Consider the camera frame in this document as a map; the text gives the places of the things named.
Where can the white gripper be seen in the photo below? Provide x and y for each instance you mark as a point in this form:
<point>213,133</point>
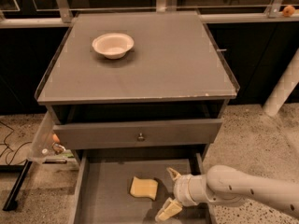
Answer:
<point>181,188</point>

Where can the yellow sponge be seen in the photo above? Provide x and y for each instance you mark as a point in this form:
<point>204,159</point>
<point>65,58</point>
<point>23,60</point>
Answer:
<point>144,188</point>

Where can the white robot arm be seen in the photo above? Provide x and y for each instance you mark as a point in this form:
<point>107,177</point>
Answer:
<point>254,158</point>

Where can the grey upper drawer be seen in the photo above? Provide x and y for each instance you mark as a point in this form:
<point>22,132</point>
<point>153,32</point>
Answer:
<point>124,134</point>

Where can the round metal drawer knob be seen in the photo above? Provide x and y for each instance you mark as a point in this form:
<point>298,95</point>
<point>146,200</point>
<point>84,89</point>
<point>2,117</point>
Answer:
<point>141,137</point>

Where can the open grey middle drawer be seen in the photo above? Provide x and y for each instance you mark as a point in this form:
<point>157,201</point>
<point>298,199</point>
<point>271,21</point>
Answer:
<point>102,194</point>

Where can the grey drawer cabinet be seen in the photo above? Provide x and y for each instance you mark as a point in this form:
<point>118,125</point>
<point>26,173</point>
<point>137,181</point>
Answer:
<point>174,71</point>

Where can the small orange object in bin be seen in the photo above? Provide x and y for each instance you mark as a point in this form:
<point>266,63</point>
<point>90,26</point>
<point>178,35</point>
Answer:
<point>55,138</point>

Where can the clear plastic side bin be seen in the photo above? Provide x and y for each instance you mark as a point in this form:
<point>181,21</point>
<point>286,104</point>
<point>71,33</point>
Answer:
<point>44,149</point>

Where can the white paper bowl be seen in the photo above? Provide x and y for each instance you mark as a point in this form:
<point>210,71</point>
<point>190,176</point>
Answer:
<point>113,46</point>

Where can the black metal floor bar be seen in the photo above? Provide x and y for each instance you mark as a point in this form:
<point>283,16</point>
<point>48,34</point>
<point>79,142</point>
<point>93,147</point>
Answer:
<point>22,170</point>

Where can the metal railing frame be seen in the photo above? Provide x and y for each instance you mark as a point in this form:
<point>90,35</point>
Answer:
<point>55,13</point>

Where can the orange ball on rail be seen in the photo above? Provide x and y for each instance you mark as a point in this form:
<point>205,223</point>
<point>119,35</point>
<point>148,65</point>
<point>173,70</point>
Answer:
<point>288,11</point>

